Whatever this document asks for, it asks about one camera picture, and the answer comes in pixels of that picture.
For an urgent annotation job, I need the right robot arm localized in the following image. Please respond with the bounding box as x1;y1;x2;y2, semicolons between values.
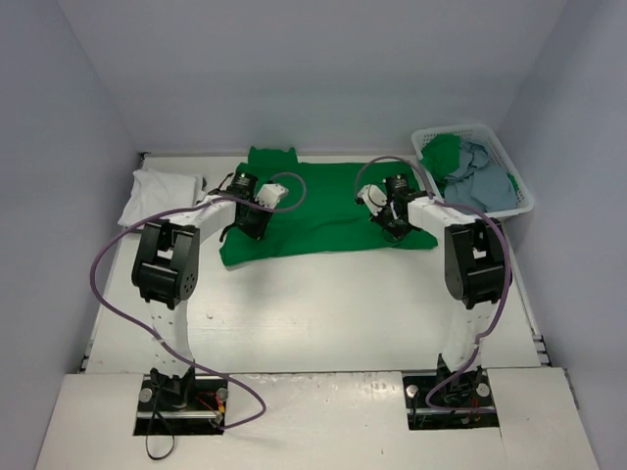
358;174;511;403

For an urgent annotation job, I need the light blue t-shirt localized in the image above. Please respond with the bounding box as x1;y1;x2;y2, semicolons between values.
444;140;517;212

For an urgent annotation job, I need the white plastic laundry basket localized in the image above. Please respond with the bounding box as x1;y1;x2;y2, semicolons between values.
411;124;534;219

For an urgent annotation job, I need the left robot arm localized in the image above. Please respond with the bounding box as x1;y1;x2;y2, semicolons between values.
131;172;289;411

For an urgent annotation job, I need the white t-shirt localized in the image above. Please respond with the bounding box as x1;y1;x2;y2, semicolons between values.
118;169;205;227

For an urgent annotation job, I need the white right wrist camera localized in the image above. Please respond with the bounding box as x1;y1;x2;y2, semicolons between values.
356;184;388;216

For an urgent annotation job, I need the black loop cable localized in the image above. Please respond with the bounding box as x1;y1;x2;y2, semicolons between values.
144;413;177;460

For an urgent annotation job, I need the green t-shirt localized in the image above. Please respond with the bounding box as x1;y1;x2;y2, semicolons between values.
219;147;437;267

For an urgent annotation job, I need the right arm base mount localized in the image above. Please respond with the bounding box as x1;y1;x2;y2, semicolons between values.
402;368;500;431

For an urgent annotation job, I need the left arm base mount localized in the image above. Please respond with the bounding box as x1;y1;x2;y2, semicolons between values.
133;375;228;437

